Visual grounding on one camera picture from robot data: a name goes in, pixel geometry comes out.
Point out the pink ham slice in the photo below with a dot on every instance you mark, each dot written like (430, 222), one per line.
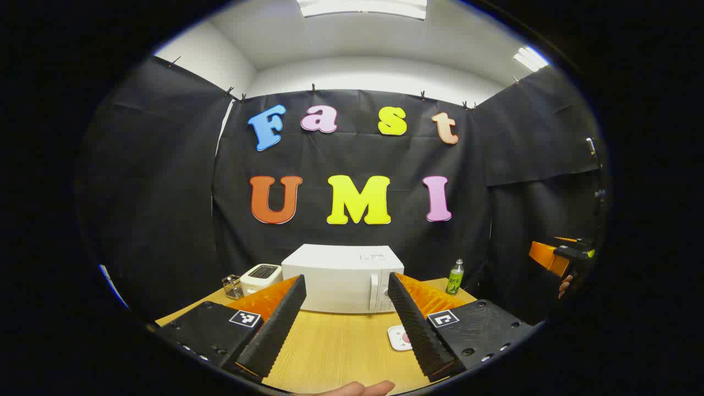
(406, 337)

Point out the green drink bottle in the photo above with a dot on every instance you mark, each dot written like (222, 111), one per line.
(455, 280)

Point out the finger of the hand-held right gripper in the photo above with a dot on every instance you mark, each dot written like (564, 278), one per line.
(547, 258)
(572, 252)

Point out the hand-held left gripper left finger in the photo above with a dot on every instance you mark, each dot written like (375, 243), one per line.
(275, 330)

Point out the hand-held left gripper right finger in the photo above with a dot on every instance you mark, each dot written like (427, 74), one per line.
(418, 330)

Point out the white microwave oven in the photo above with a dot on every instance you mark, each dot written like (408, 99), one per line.
(341, 275)

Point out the small ceiling light panel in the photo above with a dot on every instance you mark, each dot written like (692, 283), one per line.
(529, 58)

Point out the long ceiling light panel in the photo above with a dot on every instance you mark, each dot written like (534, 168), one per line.
(363, 7)

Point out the black backdrop cloth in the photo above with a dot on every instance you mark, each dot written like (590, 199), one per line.
(313, 236)

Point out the white square plate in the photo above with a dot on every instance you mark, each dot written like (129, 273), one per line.
(394, 336)

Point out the white toaster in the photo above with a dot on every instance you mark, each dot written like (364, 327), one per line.
(258, 281)

